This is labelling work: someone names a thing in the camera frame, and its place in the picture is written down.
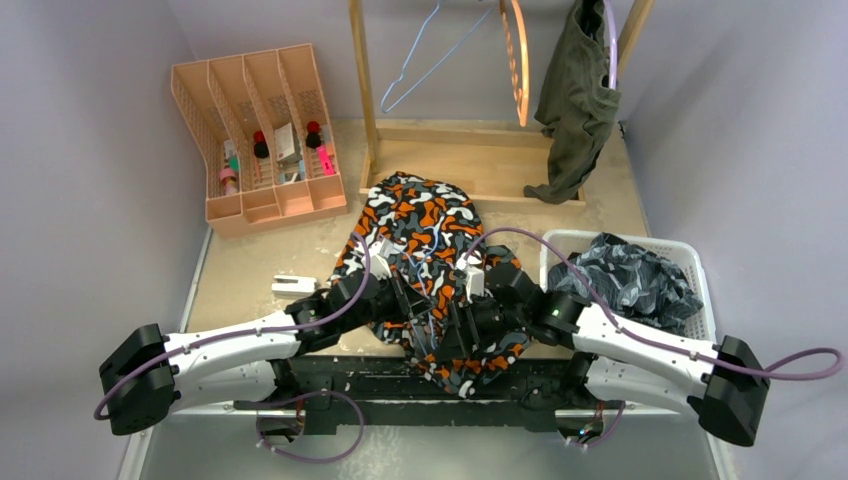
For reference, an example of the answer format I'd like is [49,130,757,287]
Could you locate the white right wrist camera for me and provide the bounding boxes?
[456,254,486,303]

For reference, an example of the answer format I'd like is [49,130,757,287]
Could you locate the red black item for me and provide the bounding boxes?
[252,130,270,159]
[305,121,323,149]

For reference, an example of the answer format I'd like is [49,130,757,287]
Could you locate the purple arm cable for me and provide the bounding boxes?
[463,227,845,382]
[92,231,372,422]

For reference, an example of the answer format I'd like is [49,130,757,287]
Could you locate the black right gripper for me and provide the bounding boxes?
[436,294,528,362]

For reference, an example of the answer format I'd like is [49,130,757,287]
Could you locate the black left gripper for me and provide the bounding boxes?
[340,267,435,334]

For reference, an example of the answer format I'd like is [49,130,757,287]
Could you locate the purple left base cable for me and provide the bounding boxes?
[254,390,366,465]

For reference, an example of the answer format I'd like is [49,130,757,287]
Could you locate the white box in organizer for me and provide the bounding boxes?
[274,122,302,165]

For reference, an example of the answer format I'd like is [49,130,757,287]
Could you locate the red black item left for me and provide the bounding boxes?
[252,130,270,159]

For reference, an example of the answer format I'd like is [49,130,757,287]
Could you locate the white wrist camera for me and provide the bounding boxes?
[456,254,486,303]
[367,238,396,281]

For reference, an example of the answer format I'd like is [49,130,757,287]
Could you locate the grey leaf pattern shorts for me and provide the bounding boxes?
[568,232,703,335]

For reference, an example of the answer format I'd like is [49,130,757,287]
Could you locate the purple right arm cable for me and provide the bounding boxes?
[463,227,845,382]

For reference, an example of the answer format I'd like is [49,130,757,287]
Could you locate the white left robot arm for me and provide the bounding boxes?
[94,271,435,436]

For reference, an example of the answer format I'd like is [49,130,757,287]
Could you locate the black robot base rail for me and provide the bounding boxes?
[233,355,624,437]

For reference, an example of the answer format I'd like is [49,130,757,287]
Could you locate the orange hanger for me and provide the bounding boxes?
[498,0,530,127]

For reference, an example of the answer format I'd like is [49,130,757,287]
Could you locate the orange camouflage shorts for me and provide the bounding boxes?
[354,172,531,399]

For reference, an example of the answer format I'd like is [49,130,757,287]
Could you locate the purple hanger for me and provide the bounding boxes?
[602,0,618,90]

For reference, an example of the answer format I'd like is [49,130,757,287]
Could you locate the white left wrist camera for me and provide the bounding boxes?
[367,238,396,281]

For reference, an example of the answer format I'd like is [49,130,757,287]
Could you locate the light blue hanger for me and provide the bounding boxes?
[379,0,498,115]

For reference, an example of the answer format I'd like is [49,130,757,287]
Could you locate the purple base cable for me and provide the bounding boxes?
[254,390,366,465]
[564,400,629,451]

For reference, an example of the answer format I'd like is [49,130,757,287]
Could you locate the wooden clothes rack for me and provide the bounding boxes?
[349,0,657,212]

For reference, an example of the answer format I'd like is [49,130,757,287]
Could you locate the small white block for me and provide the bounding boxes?
[270,275,318,297]

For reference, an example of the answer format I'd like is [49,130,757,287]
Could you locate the dark olive green shorts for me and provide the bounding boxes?
[523,1,621,204]

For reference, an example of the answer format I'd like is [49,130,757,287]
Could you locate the pink tape roll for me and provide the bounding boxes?
[219,167,238,188]

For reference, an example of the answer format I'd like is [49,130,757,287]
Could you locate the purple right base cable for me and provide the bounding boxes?
[564,400,629,451]

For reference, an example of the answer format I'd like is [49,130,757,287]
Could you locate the red black item right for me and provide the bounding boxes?
[305,121,323,149]

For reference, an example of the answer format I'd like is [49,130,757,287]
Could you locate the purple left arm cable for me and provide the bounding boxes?
[92,231,372,422]

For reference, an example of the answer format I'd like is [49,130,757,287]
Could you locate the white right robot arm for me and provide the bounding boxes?
[434,263,770,447]

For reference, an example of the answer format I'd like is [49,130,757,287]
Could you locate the orange plastic file organizer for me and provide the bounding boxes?
[171,44,348,239]

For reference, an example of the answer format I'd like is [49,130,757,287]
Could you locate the pink marker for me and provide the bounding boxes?
[316,145,336,176]

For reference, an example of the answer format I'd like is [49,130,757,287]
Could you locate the white plastic laundry basket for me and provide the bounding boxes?
[544,229,716,341]

